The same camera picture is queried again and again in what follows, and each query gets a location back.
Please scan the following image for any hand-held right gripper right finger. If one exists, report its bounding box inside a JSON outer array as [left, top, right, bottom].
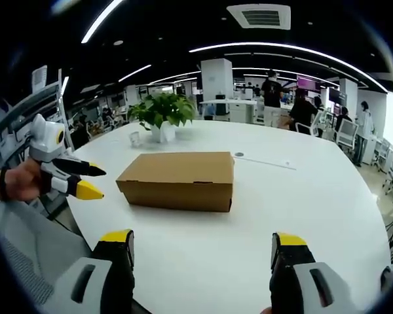
[[269, 232, 367, 314]]

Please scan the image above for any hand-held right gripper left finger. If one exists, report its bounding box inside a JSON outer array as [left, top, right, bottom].
[[43, 229, 136, 314]]

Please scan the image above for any brown cardboard shoe box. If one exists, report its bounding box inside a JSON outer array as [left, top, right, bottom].
[[115, 151, 235, 213]]

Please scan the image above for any person's left hand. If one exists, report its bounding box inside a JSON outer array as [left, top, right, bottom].
[[3, 158, 53, 201]]

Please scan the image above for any white metal shelf rack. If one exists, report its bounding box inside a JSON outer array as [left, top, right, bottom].
[[0, 65, 73, 164]]

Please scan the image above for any black wristband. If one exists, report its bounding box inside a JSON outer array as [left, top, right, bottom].
[[0, 167, 11, 201]]

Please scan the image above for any green potted plant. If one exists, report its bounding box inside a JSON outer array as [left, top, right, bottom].
[[127, 92, 197, 143]]

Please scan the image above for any white counter desk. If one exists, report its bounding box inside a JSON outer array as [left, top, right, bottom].
[[199, 98, 266, 124]]

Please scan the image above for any ceiling air vent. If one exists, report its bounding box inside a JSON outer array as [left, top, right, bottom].
[[226, 3, 291, 30]]

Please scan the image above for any purple wall screen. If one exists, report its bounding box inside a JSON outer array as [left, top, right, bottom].
[[296, 75, 322, 93]]

